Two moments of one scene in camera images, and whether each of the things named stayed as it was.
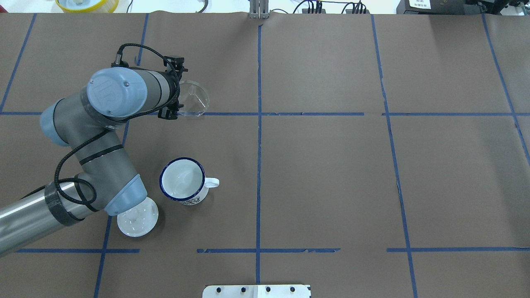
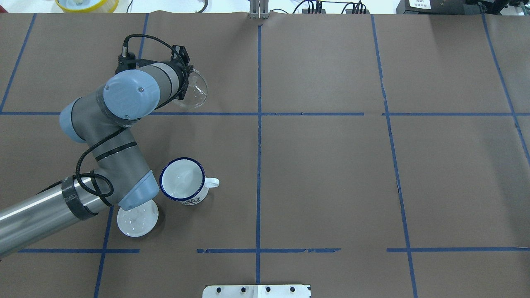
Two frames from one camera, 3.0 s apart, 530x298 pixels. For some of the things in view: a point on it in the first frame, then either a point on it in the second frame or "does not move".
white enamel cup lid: (139, 220) does not move
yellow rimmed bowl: (87, 6) does not move
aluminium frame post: (259, 9) does not move
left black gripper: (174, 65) to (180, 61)
